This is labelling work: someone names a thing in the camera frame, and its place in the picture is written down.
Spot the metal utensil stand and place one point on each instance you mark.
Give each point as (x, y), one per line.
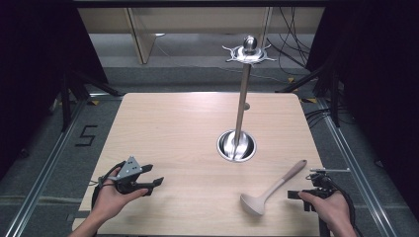
(242, 98)

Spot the person's right hand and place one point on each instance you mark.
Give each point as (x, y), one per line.
(331, 210)

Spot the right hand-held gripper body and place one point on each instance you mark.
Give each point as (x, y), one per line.
(322, 185)

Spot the black tripod stand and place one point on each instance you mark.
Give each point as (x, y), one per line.
(334, 95)
(67, 98)

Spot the aluminium floor rail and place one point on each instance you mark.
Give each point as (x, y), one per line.
(357, 171)
(42, 171)

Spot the yellow black floor tape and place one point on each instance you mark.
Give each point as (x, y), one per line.
(291, 80)
(95, 102)
(309, 100)

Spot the beige ladle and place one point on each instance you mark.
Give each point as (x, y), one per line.
(260, 197)

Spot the person's left hand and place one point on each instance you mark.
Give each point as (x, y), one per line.
(110, 200)

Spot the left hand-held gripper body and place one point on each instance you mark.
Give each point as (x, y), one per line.
(129, 171)

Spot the black curtain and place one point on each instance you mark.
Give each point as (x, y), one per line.
(382, 82)
(29, 65)

